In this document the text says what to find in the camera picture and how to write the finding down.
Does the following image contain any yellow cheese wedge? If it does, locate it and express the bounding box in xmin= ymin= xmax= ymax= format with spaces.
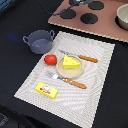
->
xmin=63 ymin=55 xmax=80 ymax=69

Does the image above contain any wooden handled knife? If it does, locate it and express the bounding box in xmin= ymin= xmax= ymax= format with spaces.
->
xmin=58 ymin=49 xmax=98 ymax=63

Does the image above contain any beige woven placemat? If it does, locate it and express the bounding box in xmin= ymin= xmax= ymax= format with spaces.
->
xmin=15 ymin=31 xmax=115 ymax=128

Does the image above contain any yellow butter box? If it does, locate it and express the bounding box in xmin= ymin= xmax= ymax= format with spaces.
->
xmin=35 ymin=82 xmax=58 ymax=99

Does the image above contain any wooden handled fork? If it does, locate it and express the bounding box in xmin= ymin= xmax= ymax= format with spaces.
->
xmin=46 ymin=71 xmax=87 ymax=89

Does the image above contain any round wooden plate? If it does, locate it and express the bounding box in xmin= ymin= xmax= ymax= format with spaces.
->
xmin=56 ymin=55 xmax=84 ymax=78

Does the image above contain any black stove burner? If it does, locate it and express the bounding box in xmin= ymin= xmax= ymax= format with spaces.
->
xmin=60 ymin=9 xmax=76 ymax=19
xmin=80 ymin=13 xmax=98 ymax=24
xmin=88 ymin=1 xmax=104 ymax=10

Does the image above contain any grey pot with handle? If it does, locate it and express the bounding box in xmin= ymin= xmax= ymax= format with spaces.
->
xmin=23 ymin=30 xmax=55 ymax=54

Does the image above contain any pink toy stove board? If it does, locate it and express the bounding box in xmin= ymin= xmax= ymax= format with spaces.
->
xmin=48 ymin=0 xmax=128 ymax=42

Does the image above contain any small grey pot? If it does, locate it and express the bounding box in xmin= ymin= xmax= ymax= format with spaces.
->
xmin=68 ymin=0 xmax=95 ymax=7

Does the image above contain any red toy tomato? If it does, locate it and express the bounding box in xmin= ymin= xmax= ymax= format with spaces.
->
xmin=44 ymin=54 xmax=57 ymax=65

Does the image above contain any beige bowl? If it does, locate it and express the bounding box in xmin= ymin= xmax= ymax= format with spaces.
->
xmin=117 ymin=4 xmax=128 ymax=30

